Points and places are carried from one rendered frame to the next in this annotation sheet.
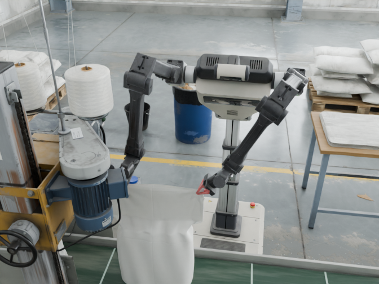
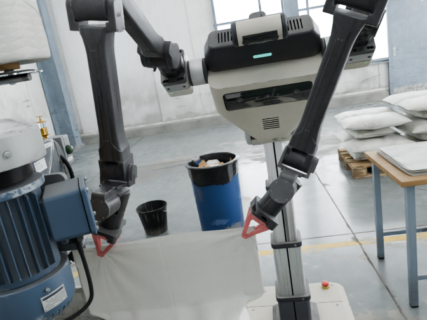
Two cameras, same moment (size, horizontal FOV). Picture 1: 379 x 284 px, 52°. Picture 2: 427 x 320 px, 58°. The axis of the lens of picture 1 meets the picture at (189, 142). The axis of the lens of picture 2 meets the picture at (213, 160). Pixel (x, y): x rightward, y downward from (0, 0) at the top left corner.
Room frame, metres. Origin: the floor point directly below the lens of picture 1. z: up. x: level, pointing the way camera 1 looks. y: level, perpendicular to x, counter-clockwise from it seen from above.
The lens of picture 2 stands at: (0.56, 0.03, 1.47)
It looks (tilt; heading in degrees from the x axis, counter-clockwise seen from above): 14 degrees down; 358
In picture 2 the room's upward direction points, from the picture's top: 10 degrees counter-clockwise
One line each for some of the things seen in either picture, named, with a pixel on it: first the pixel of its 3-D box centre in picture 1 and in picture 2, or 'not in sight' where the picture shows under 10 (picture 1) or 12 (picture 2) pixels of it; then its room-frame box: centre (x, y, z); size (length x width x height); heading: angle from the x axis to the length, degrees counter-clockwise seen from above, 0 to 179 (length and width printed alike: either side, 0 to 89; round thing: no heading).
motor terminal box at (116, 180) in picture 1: (117, 185); (72, 213); (1.24, 0.29, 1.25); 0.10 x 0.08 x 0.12; 17
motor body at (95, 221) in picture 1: (91, 198); (17, 251); (1.21, 0.38, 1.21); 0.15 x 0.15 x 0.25
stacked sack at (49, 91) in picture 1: (40, 88); not in sight; (4.65, 1.90, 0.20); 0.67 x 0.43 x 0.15; 172
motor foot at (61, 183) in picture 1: (64, 189); not in sight; (1.18, 0.47, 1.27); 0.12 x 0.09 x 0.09; 172
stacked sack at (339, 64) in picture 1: (343, 63); (373, 120); (4.55, -1.85, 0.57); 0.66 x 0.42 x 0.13; 74
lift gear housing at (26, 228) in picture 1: (22, 234); not in sight; (1.08, 0.62, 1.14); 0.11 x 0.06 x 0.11; 82
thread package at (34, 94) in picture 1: (23, 85); not in sight; (1.39, 0.63, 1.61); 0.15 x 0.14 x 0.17; 82
